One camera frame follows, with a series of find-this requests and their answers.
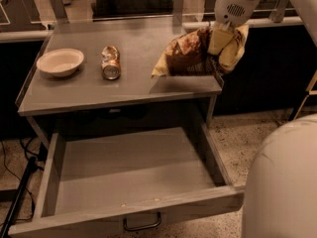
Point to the crushed soda can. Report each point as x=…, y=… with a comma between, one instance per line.
x=110, y=63

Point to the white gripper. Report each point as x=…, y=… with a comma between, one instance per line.
x=230, y=11

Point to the grey counter cabinet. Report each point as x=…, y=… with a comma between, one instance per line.
x=87, y=89

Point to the grey open drawer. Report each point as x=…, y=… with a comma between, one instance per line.
x=92, y=183

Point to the black pole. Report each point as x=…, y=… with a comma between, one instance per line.
x=16, y=198

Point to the white horizontal rail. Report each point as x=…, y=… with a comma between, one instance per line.
x=162, y=26

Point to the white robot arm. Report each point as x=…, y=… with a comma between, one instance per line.
x=280, y=199

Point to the brown chip bag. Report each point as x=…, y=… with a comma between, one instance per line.
x=188, y=54

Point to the white paper bowl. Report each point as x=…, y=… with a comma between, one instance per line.
x=61, y=62

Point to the black drawer handle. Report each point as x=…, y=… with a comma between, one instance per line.
x=142, y=221

